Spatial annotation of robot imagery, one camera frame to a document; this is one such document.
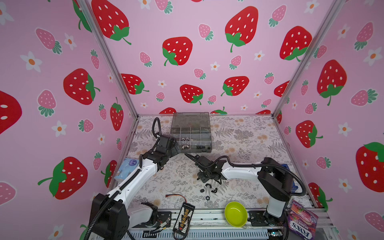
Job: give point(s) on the grey compartment organizer box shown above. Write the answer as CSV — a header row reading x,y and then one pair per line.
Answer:
x,y
192,132

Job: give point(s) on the black battery charger board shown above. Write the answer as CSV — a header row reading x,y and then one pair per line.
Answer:
x,y
183,222

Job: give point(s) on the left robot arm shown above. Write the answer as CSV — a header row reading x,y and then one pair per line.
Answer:
x,y
111,216

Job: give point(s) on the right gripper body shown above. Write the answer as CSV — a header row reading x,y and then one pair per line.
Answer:
x,y
203,176

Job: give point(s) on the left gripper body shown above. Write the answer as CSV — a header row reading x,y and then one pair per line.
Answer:
x,y
173,151

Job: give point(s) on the blue tissue pack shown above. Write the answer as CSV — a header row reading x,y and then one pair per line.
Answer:
x,y
127,167

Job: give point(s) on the purple Fox's candy bag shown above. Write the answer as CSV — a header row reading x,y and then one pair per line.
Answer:
x,y
302,221

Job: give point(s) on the lime green bowl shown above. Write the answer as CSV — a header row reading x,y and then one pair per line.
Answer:
x,y
236,214

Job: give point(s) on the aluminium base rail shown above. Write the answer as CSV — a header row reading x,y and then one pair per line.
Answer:
x,y
212,225

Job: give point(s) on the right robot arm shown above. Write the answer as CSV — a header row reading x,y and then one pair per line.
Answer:
x,y
279,182

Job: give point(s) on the blue box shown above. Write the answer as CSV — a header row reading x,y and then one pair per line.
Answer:
x,y
294,186

